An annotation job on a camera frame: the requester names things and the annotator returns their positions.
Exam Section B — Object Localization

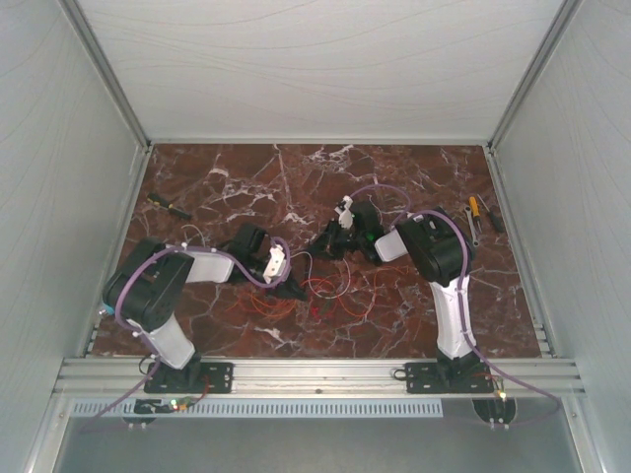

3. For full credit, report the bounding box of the orange wire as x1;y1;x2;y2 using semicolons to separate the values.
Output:
231;265;410;321

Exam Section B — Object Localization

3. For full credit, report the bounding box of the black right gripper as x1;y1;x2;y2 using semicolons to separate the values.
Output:
303;219;364;262

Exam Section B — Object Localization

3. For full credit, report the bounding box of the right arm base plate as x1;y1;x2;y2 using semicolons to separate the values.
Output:
404;362;495;394

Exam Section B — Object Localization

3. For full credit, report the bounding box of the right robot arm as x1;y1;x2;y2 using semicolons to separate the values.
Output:
307;201;477;392

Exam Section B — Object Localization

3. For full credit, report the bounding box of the grey slotted cable duct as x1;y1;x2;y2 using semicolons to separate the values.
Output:
71;399;445;418

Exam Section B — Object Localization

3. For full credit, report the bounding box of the red wire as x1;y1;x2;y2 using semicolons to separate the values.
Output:
236;275;356;319

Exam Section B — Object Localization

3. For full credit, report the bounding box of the black screwdriver right side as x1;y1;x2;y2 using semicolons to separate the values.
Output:
485;199;506;234

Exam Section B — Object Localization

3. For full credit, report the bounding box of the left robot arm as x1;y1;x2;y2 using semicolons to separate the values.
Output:
102;223;307;392

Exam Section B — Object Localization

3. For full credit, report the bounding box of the black yellow screwdriver left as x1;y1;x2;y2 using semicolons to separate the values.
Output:
147;192;192;221

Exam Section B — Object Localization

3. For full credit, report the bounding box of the aluminium front rail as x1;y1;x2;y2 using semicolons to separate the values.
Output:
53;357;586;398

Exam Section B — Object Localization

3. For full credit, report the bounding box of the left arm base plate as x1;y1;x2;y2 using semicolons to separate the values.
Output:
143;362;234;394

